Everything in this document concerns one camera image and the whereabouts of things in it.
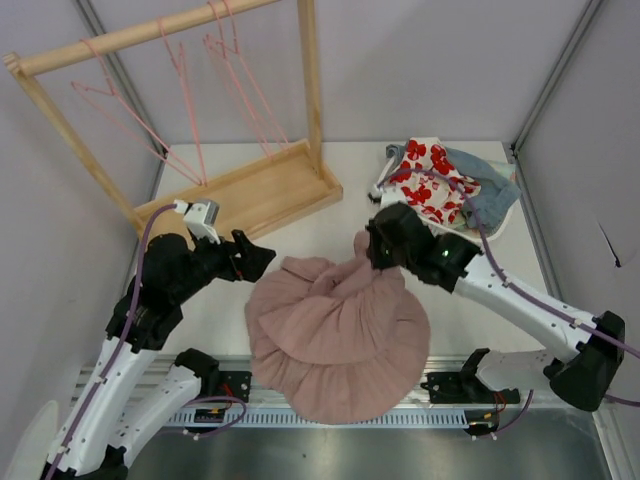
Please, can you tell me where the pink pleated skirt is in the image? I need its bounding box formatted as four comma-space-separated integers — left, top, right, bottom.
245, 231, 431, 424

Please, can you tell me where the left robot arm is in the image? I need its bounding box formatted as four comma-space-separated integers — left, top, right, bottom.
40, 230, 276, 479

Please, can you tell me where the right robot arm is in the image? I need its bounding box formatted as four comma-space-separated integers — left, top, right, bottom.
366, 203, 626, 412

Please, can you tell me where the wooden clothes rack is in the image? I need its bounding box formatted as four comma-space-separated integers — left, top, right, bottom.
1, 1, 343, 238

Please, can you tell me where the red floral white garment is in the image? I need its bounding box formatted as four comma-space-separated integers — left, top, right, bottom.
386, 137, 481, 229

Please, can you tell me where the white laundry basket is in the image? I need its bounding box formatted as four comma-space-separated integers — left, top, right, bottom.
375, 149, 519, 244

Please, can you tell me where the blue denim garment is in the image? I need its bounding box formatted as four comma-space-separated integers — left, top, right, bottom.
385, 143, 520, 231

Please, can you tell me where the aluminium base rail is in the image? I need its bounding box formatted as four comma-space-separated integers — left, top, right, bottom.
74, 354, 614, 409

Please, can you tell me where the white slotted cable duct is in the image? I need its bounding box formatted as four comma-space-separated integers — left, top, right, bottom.
165, 407, 469, 429

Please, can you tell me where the pink wire hanger leftmost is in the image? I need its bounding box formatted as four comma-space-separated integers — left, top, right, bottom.
71, 38, 209, 187

